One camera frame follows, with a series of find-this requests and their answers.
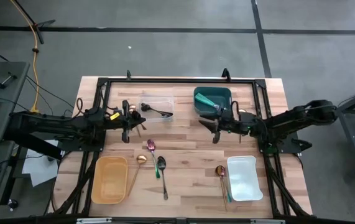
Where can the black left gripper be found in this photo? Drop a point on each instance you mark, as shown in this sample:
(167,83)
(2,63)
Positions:
(121,119)

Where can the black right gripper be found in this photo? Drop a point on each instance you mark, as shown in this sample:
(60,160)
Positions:
(239,123)

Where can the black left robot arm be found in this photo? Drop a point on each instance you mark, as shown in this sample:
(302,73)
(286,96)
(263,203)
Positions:
(56,123)

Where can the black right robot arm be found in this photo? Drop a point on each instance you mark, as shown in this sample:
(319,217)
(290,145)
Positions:
(298,115)

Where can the dark teal plastic bin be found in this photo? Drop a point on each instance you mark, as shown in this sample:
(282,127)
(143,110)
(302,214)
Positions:
(219,95)

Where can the clear plastic bin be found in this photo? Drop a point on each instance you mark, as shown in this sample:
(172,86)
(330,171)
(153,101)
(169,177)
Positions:
(158,101)

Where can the white plastic bin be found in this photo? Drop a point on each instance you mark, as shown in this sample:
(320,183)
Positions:
(244,179)

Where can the orange plastic bin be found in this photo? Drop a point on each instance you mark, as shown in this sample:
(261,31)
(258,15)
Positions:
(108,180)

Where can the black diagonal beam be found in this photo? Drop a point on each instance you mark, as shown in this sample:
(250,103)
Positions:
(31,141)

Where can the white paper sheet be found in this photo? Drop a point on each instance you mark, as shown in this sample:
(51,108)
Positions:
(38,169)

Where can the black tripod stand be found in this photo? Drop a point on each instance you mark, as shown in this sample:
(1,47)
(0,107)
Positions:
(35,25)

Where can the black caster wheel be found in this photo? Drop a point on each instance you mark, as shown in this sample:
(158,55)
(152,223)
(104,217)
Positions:
(12,203)

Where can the black frame clamp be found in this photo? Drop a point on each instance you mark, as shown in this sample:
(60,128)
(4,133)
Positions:
(128,75)
(226,74)

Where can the black aluminium table frame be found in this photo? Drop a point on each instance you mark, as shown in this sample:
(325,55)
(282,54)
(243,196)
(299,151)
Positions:
(180,81)

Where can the silver bracket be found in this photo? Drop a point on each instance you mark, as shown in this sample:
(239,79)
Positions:
(267,221)
(93,221)

